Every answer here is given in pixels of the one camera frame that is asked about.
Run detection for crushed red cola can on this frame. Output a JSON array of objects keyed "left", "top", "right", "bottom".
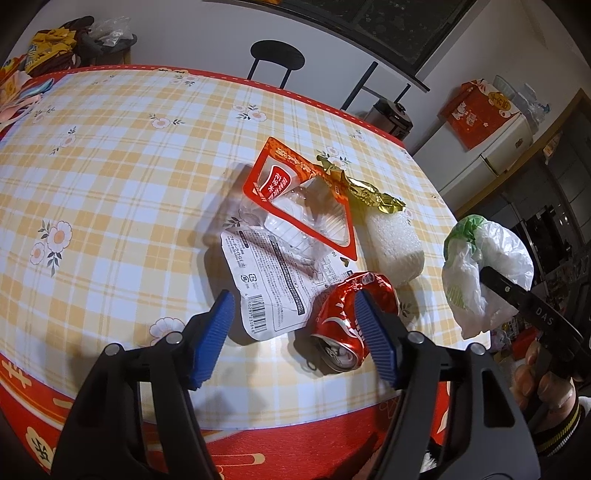
[{"left": 311, "top": 271, "right": 400, "bottom": 373}]

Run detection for white bubble wrap roll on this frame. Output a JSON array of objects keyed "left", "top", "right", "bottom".
[{"left": 365, "top": 208, "right": 425, "bottom": 288}]

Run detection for white labelled plastic tray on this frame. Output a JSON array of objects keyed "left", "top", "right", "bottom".
[{"left": 221, "top": 225, "right": 359, "bottom": 341}]

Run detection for gold foil wrapper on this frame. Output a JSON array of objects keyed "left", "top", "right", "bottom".
[{"left": 317, "top": 154, "right": 406, "bottom": 214}]

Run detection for white plastic bag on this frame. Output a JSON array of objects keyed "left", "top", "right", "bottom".
[{"left": 442, "top": 214, "right": 534, "bottom": 339}]

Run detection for red plastic snack tray wrapper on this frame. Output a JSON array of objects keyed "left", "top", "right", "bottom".
[{"left": 239, "top": 137, "right": 358, "bottom": 263}]

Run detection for person's right hand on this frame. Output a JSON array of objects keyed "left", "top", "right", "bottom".
[{"left": 511, "top": 341, "right": 577, "bottom": 414}]

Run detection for black built-in oven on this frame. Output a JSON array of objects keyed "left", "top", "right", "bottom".
[{"left": 510, "top": 202, "right": 584, "bottom": 304}]

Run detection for white refrigerator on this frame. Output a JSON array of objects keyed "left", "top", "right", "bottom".
[{"left": 414, "top": 113, "right": 533, "bottom": 211}]

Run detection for plaid yellow tablecloth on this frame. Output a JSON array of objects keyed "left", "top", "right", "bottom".
[{"left": 1, "top": 66, "right": 464, "bottom": 479}]

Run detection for brown electric pressure cooker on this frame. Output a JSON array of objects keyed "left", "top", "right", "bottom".
[{"left": 365, "top": 99, "right": 413, "bottom": 140}]

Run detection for red hanging cloth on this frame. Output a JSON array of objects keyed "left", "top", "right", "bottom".
[{"left": 440, "top": 79, "right": 520, "bottom": 150}]

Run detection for bowls on refrigerator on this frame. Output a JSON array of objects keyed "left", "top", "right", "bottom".
[{"left": 493, "top": 75, "right": 551, "bottom": 134}]

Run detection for black round-back chair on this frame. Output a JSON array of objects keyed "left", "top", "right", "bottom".
[{"left": 246, "top": 39, "right": 305, "bottom": 89}]

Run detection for dark framed window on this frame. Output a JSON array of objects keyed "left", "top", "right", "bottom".
[{"left": 230, "top": 1, "right": 486, "bottom": 93}]

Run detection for blue plastic spoon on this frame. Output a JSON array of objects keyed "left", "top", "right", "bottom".
[{"left": 5, "top": 93, "right": 43, "bottom": 116}]

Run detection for dark side stool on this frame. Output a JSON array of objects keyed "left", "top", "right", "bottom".
[{"left": 62, "top": 16, "right": 137, "bottom": 67}]

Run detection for clear crumpled plastic bag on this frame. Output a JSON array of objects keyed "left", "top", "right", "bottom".
[{"left": 89, "top": 16, "right": 133, "bottom": 47}]

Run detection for yellow snack bag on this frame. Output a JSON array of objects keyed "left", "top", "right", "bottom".
[{"left": 24, "top": 27, "right": 76, "bottom": 78}]

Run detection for orange red snack bag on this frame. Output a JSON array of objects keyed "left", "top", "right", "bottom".
[{"left": 0, "top": 54, "right": 31, "bottom": 106}]

